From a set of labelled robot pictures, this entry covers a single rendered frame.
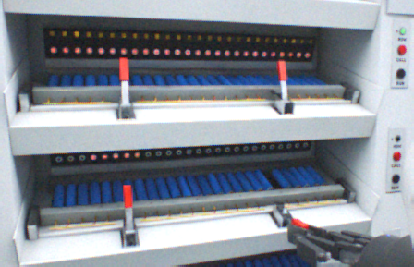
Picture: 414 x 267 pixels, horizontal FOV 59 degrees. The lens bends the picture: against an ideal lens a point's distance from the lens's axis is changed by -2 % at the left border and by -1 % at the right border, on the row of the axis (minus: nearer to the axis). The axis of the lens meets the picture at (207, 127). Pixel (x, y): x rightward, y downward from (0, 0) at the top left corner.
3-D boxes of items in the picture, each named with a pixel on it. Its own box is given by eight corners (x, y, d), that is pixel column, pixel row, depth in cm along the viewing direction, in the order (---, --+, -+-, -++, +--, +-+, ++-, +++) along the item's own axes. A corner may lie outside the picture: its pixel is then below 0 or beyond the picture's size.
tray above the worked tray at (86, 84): (370, 137, 69) (393, 66, 63) (12, 156, 51) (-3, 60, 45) (314, 96, 86) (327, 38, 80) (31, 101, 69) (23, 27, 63)
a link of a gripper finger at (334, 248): (369, 278, 44) (359, 281, 43) (310, 255, 54) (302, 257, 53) (367, 245, 44) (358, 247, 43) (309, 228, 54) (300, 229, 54)
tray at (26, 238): (365, 237, 71) (380, 198, 67) (21, 287, 53) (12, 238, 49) (312, 179, 88) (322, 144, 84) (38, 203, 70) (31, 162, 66)
